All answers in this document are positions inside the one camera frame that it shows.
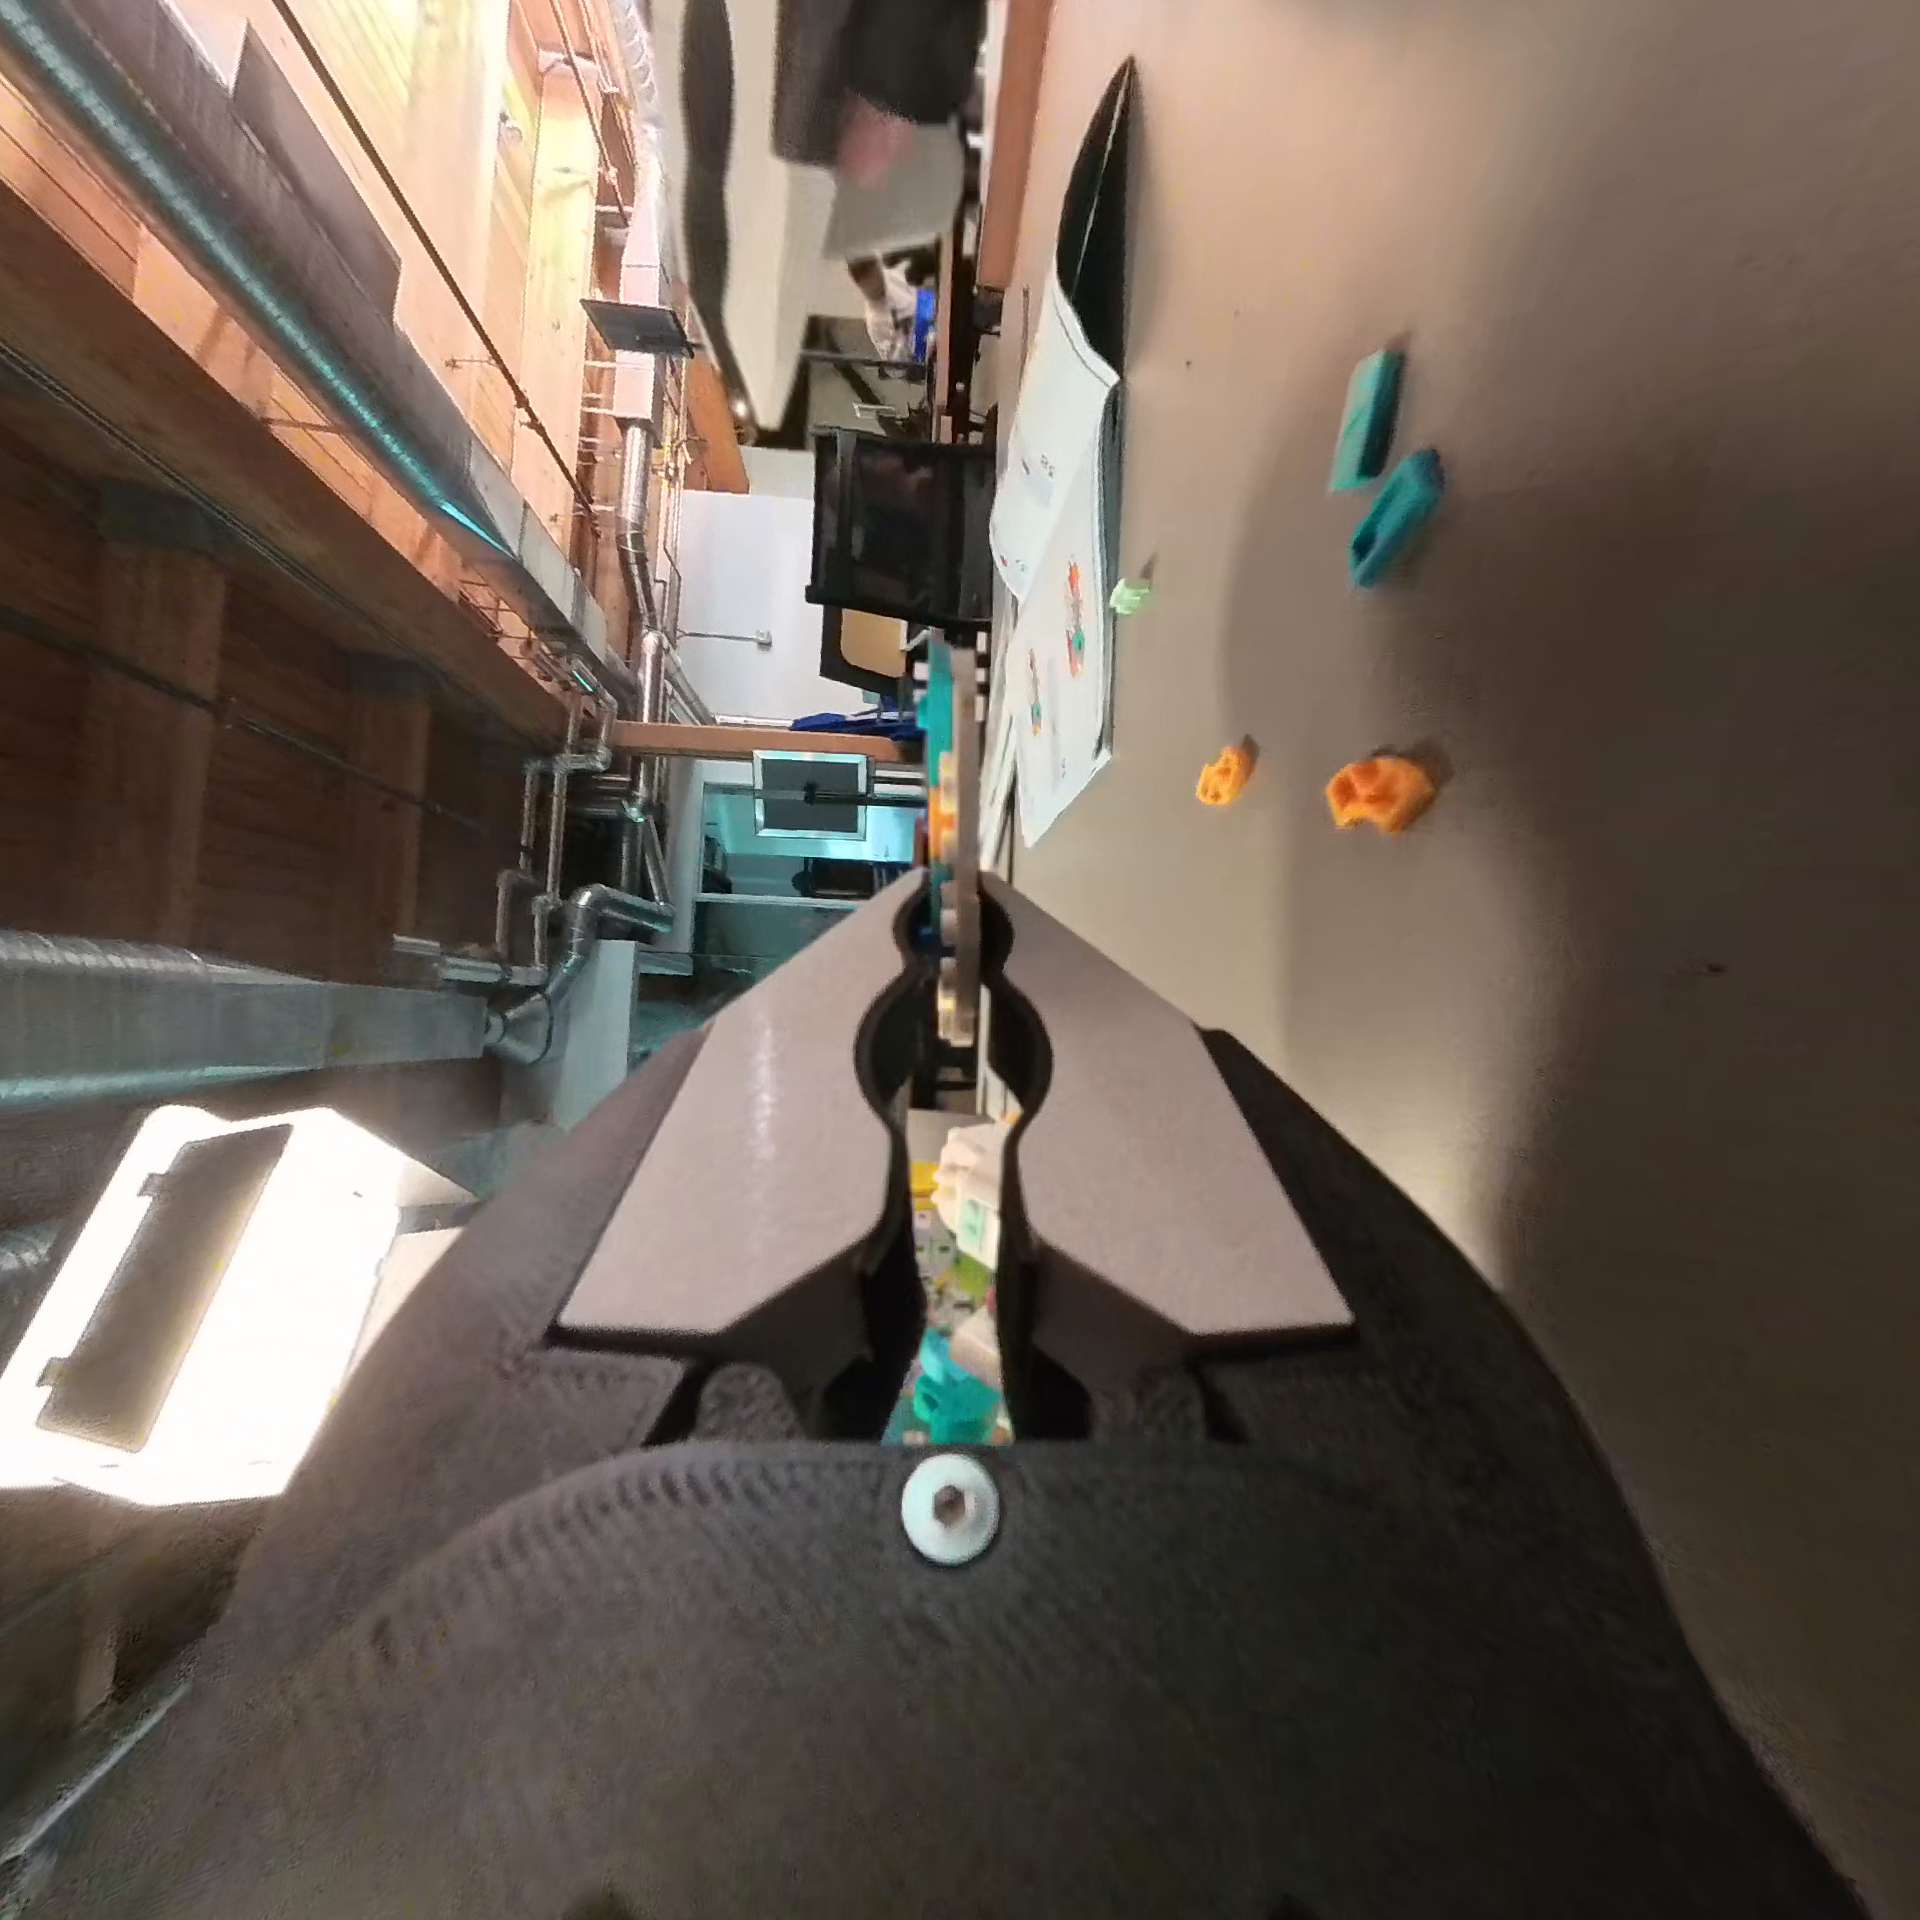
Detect white brick animal model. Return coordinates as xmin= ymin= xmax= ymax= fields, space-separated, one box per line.
xmin=900 ymin=1117 xmax=1025 ymax=1450

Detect black panel on stand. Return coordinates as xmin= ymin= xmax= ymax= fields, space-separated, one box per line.
xmin=747 ymin=746 xmax=921 ymax=846

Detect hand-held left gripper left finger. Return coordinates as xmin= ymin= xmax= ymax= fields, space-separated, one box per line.
xmin=556 ymin=864 xmax=946 ymax=1440

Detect black office chair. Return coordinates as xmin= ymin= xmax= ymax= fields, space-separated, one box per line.
xmin=806 ymin=425 xmax=1002 ymax=626

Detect round white brick plate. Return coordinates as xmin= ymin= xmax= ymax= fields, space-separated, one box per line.
xmin=915 ymin=633 xmax=1002 ymax=1056

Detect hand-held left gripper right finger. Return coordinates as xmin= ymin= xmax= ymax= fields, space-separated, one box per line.
xmin=984 ymin=883 xmax=1359 ymax=1440

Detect white lamp light panel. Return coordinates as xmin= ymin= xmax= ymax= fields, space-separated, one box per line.
xmin=0 ymin=1099 xmax=474 ymax=1513

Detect teal flat tile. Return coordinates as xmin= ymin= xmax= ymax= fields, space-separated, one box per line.
xmin=1327 ymin=347 xmax=1408 ymax=495
xmin=1345 ymin=445 xmax=1448 ymax=591

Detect slim silver duct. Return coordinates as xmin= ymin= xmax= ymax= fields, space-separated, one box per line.
xmin=611 ymin=416 xmax=681 ymax=823

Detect grey pipe cluster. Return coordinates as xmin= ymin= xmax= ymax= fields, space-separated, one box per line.
xmin=393 ymin=718 xmax=681 ymax=1056

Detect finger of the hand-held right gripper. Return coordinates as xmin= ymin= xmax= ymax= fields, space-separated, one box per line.
xmin=679 ymin=0 xmax=846 ymax=441
xmin=824 ymin=123 xmax=966 ymax=269

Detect silver ventilation duct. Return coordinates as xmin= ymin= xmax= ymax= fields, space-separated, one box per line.
xmin=0 ymin=927 xmax=515 ymax=1114

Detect brown wooden desk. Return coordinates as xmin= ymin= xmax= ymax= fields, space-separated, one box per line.
xmin=932 ymin=0 xmax=1057 ymax=441

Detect open instruction booklet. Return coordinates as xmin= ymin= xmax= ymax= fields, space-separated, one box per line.
xmin=984 ymin=275 xmax=1128 ymax=853

